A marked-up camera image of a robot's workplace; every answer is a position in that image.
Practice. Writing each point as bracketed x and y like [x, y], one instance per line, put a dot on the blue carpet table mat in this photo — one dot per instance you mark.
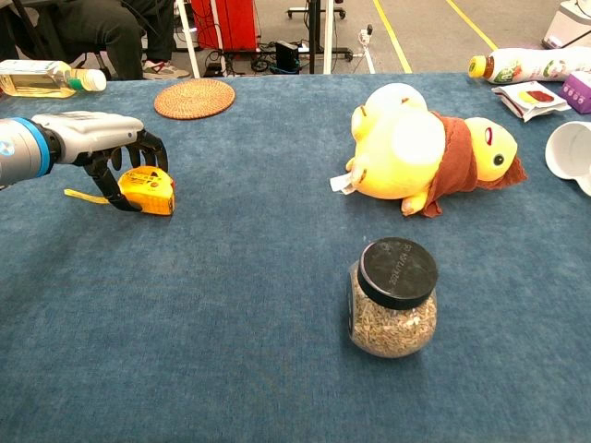
[231, 300]

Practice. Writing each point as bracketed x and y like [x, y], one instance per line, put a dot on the red cabinet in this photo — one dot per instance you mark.
[226, 23]

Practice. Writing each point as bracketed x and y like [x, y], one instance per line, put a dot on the purple small box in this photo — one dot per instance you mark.
[579, 92]

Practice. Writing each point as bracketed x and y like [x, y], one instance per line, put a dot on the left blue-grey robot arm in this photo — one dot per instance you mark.
[18, 152]

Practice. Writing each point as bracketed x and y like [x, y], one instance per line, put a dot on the white labelled bottle yellow cap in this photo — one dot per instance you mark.
[531, 64]

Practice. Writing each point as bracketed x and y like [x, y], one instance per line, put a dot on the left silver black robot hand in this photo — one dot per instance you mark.
[92, 138]

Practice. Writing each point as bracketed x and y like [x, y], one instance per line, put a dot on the white red sneaker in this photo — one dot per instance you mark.
[164, 70]

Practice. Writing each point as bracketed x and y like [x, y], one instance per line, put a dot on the black camera tripod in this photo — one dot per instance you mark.
[315, 37]

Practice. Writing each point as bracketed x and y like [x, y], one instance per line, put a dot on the clear bottle of yellow oil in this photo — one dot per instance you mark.
[37, 83]

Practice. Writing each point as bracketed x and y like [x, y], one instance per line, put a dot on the white snack packet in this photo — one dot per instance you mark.
[531, 99]

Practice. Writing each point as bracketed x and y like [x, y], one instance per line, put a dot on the yellow tape measure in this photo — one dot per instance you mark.
[152, 194]

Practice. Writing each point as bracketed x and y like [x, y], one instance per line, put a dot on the white plug socket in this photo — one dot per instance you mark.
[366, 34]

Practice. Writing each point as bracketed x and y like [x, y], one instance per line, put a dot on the round woven rattan coaster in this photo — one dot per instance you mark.
[194, 99]

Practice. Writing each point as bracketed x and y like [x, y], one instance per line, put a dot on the black adapter box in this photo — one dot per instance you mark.
[287, 54]

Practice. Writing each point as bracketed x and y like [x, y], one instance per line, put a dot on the yellow plush toy brown hood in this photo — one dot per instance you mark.
[406, 157]

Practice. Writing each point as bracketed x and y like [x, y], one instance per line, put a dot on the light blue mug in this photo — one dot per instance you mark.
[572, 150]

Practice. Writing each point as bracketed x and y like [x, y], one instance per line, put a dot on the white metal frame leg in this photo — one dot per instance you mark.
[328, 37]
[189, 46]

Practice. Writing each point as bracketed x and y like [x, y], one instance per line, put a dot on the person's dark trouser leg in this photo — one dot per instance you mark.
[106, 27]

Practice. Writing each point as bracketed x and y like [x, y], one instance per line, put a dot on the grain jar with black lid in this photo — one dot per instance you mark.
[392, 314]

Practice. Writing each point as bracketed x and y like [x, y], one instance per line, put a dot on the black power strip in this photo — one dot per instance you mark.
[212, 70]

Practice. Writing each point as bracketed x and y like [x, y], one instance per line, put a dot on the white grey machine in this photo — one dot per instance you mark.
[570, 25]

